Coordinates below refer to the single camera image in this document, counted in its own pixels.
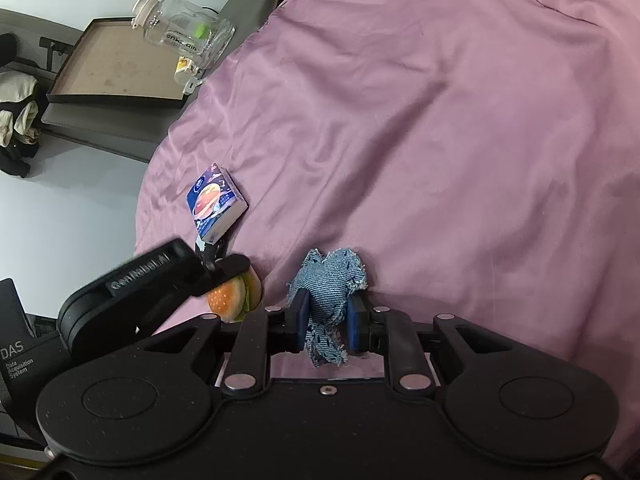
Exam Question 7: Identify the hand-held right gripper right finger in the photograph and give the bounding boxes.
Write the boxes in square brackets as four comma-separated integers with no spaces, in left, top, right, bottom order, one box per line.
[346,294,546,392]

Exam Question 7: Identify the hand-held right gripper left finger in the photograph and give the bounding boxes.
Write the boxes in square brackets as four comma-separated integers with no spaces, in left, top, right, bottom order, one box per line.
[150,290,312,395]

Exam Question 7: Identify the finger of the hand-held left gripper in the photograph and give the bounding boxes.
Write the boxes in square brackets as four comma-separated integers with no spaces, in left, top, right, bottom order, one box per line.
[195,237,230,273]
[190,254,251,297]

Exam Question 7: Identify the burger plush toy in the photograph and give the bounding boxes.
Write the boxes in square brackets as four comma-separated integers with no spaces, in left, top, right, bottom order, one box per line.
[207,267,264,323]

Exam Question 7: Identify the denim heart pouch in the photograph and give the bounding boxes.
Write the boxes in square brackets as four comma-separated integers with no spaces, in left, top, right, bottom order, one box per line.
[286,247,369,368]

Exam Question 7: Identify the small printed tissue pack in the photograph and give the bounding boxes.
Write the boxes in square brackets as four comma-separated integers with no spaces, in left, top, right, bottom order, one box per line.
[185,162,250,244]

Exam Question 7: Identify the grey chair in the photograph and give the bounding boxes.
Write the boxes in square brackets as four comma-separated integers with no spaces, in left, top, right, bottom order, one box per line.
[41,0,301,163]

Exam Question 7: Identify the small white boxes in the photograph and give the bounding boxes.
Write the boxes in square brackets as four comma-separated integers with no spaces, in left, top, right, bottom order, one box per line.
[173,54,207,97]

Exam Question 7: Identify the black framed brown board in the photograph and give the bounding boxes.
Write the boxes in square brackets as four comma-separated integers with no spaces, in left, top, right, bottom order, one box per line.
[45,17,199,111]

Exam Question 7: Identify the hanging dark and beige clothes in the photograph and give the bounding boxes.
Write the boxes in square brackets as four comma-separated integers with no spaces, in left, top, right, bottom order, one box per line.
[0,32,47,179]

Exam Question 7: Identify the clear plastic jar white lid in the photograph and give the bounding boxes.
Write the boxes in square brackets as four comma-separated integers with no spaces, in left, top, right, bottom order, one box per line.
[131,0,236,69]

